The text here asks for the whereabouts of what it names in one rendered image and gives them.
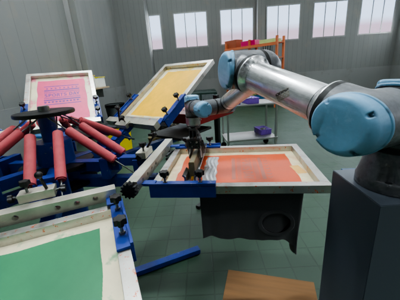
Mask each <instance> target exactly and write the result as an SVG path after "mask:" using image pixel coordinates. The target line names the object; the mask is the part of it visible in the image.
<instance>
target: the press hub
mask: <svg viewBox="0 0 400 300"><path fill-rule="evenodd" d="M73 112H75V108H74V107H58V108H49V106H48V105H42V106H38V107H37V110H32V111H25V112H20V113H16V114H13V115H11V119H12V120H34V119H38V120H37V123H38V125H39V129H40V133H41V136H42V139H41V140H38V141H36V160H37V164H36V166H39V167H43V168H41V169H38V170H36V171H40V172H42V173H43V176H45V175H46V174H47V172H48V170H49V168H50V167H54V154H53V143H52V132H53V131H54V130H56V129H57V125H56V124H55V123H54V122H53V121H51V120H49V119H48V118H50V119H52V120H54V121H55V122H56V119H55V117H56V116H60V115H66V114H70V113H73ZM63 137H64V150H65V163H66V171H67V175H68V179H69V182H70V187H71V191H72V193H76V192H81V191H84V188H83V187H84V186H86V185H88V184H89V183H90V180H73V178H75V177H76V176H78V175H79V174H98V173H97V171H85V172H83V173H80V172H79V171H76V170H79V169H81V168H83V167H85V166H86V163H85V162H84V163H69V162H72V161H73V160H75V159H92V158H94V156H93V154H92V153H89V154H85V155H82V156H79V157H76V155H75V154H78V153H81V152H84V151H74V147H73V143H72V140H71V138H70V137H68V136H63ZM88 210H89V209H88V207H84V208H79V209H76V210H71V211H67V212H63V213H62V217H65V216H68V215H73V214H77V213H82V212H85V211H88Z"/></svg>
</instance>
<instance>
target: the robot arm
mask: <svg viewBox="0 0 400 300"><path fill-rule="evenodd" d="M218 79H219V82H220V85H221V87H222V88H223V89H225V90H229V91H228V92H227V93H226V94H225V95H223V96H222V97H221V98H218V99H209V100H204V101H200V100H199V96H198V95H186V96H185V97H184V99H185V102H184V104H185V115H186V125H187V129H189V136H188V137H187V139H186V143H187V144H186V147H187V150H188V154H189V158H191V156H192V154H193V150H194V149H198V151H199V156H200V158H199V159H200V162H201V161H202V159H203V156H204V149H205V144H204V140H202V137H201V134H200V132H199V130H198V128H200V127H201V125H200V123H201V121H200V120H201V118H207V117H209V116H210V115H216V114H223V113H230V112H234V111H235V109H236V106H237V105H239V104H240V103H241V102H243V101H244V100H246V99H247V98H249V97H250V96H251V95H253V94H255V93H256V94H258V95H260V96H262V97H264V98H266V99H268V100H269V101H271V102H274V103H275V104H277V105H280V106H281V107H283V108H285V109H287V110H289V111H291V112H293V113H295V114H296V115H298V116H300V117H302V118H304V119H306V120H308V125H309V127H310V129H311V130H312V133H313V135H316V137H317V138H316V141H317V142H318V143H319V145H320V146H321V147H322V148H324V149H325V150H327V151H328V152H330V153H332V154H335V155H338V156H341V157H356V156H362V158H361V159H360V161H359V163H358V165H357V166H356V168H355V173H354V180H355V181H356V182H357V183H358V184H359V185H360V186H362V187H364V188H366V189H368V190H370V191H372V192H375V193H379V194H381V195H386V196H391V197H394V198H400V79H383V80H379V81H378V82H377V86H376V87H375V89H369V88H366V87H362V86H358V85H355V84H352V83H348V82H344V81H341V80H338V81H335V82H332V83H330V84H329V85H328V84H326V83H323V82H319V81H317V80H314V79H310V78H308V77H305V76H302V75H300V74H296V73H293V72H291V71H287V70H284V69H282V65H281V62H280V59H279V57H278V56H277V55H276V54H275V53H274V52H272V51H269V50H267V49H257V50H243V51H234V50H231V51H226V52H224V53H222V55H221V57H220V59H219V62H218Z"/></svg>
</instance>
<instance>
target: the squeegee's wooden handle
mask: <svg viewBox="0 0 400 300"><path fill-rule="evenodd" d="M199 158H200V156H199V151H198V149H194V151H193V154H192V156H191V158H190V160H189V163H188V166H189V176H195V174H194V171H195V170H196V169H197V168H198V164H199V161H200V159H199Z"/></svg>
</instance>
